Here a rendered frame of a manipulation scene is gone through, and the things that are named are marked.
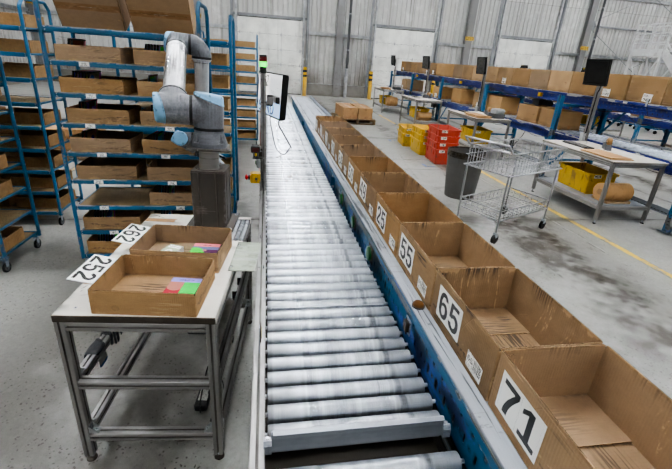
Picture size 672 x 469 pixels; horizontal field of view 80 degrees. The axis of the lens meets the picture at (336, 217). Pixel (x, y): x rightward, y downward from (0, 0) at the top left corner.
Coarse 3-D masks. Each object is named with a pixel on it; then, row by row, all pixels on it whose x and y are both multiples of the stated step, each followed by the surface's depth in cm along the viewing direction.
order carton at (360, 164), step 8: (352, 160) 277; (360, 160) 278; (368, 160) 279; (376, 160) 280; (384, 160) 281; (392, 160) 272; (360, 168) 280; (368, 168) 281; (376, 168) 282; (384, 168) 283; (392, 168) 271; (400, 168) 255; (352, 184) 262
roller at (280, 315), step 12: (276, 312) 154; (288, 312) 154; (300, 312) 155; (312, 312) 156; (324, 312) 156; (336, 312) 157; (348, 312) 158; (360, 312) 158; (372, 312) 159; (384, 312) 160
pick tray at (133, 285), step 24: (120, 264) 166; (144, 264) 170; (168, 264) 170; (192, 264) 170; (96, 288) 148; (120, 288) 160; (144, 288) 161; (96, 312) 145; (120, 312) 146; (144, 312) 146; (168, 312) 146; (192, 312) 147
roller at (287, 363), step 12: (276, 360) 130; (288, 360) 130; (300, 360) 131; (312, 360) 131; (324, 360) 132; (336, 360) 132; (348, 360) 133; (360, 360) 134; (372, 360) 134; (384, 360) 135; (396, 360) 136; (408, 360) 136
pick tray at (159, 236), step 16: (160, 224) 198; (144, 240) 187; (160, 240) 201; (176, 240) 201; (192, 240) 201; (208, 240) 202; (224, 240) 186; (192, 256) 174; (208, 256) 174; (224, 256) 187
